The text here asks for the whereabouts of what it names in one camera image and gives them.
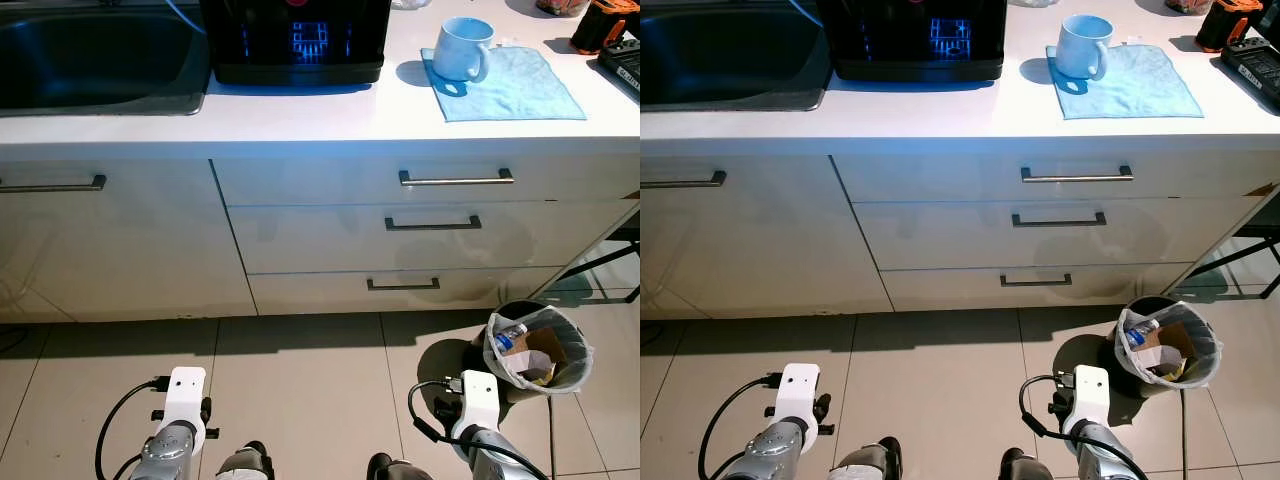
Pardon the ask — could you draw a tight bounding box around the steel kitchen sink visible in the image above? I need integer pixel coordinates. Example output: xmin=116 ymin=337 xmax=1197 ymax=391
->
xmin=640 ymin=5 xmax=834 ymax=113
xmin=0 ymin=5 xmax=213 ymax=118

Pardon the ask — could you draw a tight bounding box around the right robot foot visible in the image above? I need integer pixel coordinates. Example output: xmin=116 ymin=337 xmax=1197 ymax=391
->
xmin=365 ymin=452 xmax=433 ymax=480
xmin=998 ymin=447 xmax=1063 ymax=480

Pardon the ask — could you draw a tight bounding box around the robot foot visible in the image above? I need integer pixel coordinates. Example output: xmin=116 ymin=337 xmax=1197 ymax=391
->
xmin=215 ymin=440 xmax=276 ymax=480
xmin=835 ymin=437 xmax=901 ymax=480
xmin=365 ymin=452 xmax=433 ymax=480
xmin=998 ymin=447 xmax=1063 ymax=480

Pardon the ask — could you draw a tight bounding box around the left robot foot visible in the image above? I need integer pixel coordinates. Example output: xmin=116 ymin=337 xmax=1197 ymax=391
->
xmin=215 ymin=440 xmax=276 ymax=480
xmin=835 ymin=437 xmax=901 ymax=480

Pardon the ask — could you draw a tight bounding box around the brown cardboard piece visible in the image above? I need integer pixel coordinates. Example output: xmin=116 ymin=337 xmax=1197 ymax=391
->
xmin=515 ymin=328 xmax=569 ymax=386
xmin=1148 ymin=322 xmax=1199 ymax=379

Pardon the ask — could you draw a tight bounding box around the black bin with grey bag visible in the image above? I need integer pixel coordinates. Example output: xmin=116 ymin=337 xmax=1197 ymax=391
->
xmin=1115 ymin=296 xmax=1224 ymax=393
xmin=484 ymin=300 xmax=596 ymax=398

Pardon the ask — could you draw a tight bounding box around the white drawer front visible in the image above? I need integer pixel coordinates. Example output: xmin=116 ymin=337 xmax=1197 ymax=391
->
xmin=880 ymin=262 xmax=1191 ymax=311
xmin=228 ymin=198 xmax=641 ymax=276
xmin=210 ymin=150 xmax=641 ymax=209
xmin=850 ymin=195 xmax=1263 ymax=272
xmin=245 ymin=265 xmax=571 ymax=316
xmin=833 ymin=150 xmax=1280 ymax=205

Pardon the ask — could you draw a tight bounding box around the white cabinet door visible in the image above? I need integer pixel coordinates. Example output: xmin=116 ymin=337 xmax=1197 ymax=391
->
xmin=640 ymin=155 xmax=893 ymax=319
xmin=0 ymin=158 xmax=256 ymax=323

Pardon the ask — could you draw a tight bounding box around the light blue cloth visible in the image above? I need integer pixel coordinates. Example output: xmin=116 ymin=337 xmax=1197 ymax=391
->
xmin=420 ymin=45 xmax=589 ymax=124
xmin=1045 ymin=42 xmax=1206 ymax=122

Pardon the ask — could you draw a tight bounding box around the light blue mug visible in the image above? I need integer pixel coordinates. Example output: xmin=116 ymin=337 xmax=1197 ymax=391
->
xmin=432 ymin=16 xmax=497 ymax=85
xmin=1054 ymin=13 xmax=1117 ymax=82

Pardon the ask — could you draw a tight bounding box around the flat black device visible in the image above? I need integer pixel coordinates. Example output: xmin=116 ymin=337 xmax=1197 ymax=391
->
xmin=597 ymin=38 xmax=641 ymax=98
xmin=1220 ymin=36 xmax=1280 ymax=106

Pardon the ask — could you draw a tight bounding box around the orange and black tool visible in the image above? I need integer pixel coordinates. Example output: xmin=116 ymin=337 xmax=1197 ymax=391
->
xmin=570 ymin=0 xmax=641 ymax=56
xmin=1195 ymin=0 xmax=1267 ymax=54

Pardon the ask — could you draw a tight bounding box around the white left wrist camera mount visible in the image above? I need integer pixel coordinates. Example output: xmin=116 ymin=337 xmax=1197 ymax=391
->
xmin=775 ymin=362 xmax=822 ymax=441
xmin=160 ymin=366 xmax=209 ymax=443

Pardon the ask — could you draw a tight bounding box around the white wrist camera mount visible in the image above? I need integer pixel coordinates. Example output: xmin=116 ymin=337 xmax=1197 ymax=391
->
xmin=160 ymin=366 xmax=209 ymax=443
xmin=775 ymin=362 xmax=822 ymax=441
xmin=455 ymin=370 xmax=500 ymax=443
xmin=1070 ymin=365 xmax=1112 ymax=441

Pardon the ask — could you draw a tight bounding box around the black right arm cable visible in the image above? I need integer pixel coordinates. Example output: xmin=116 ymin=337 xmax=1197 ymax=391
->
xmin=407 ymin=377 xmax=553 ymax=480
xmin=1018 ymin=373 xmax=1161 ymax=480

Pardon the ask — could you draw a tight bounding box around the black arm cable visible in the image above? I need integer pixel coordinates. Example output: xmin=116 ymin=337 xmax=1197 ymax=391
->
xmin=95 ymin=376 xmax=169 ymax=480
xmin=407 ymin=377 xmax=553 ymax=480
xmin=697 ymin=373 xmax=783 ymax=480
xmin=1018 ymin=373 xmax=1161 ymax=480

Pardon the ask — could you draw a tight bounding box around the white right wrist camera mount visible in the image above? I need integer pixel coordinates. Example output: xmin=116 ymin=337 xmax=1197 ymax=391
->
xmin=455 ymin=370 xmax=500 ymax=443
xmin=1070 ymin=365 xmax=1112 ymax=441

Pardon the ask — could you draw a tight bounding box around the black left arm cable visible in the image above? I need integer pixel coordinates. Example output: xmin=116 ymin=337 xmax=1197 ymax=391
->
xmin=95 ymin=376 xmax=169 ymax=480
xmin=697 ymin=373 xmax=783 ymax=480

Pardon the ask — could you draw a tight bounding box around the metal drawer handle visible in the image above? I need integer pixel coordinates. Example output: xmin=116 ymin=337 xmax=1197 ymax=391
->
xmin=384 ymin=214 xmax=483 ymax=233
xmin=1010 ymin=211 xmax=1108 ymax=230
xmin=398 ymin=167 xmax=516 ymax=188
xmin=1020 ymin=164 xmax=1135 ymax=185
xmin=999 ymin=272 xmax=1074 ymax=289
xmin=365 ymin=276 xmax=442 ymax=293

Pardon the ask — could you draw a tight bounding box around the metal cabinet door handle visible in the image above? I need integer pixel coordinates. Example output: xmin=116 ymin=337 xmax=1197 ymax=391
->
xmin=640 ymin=170 xmax=729 ymax=190
xmin=0 ymin=174 xmax=108 ymax=194

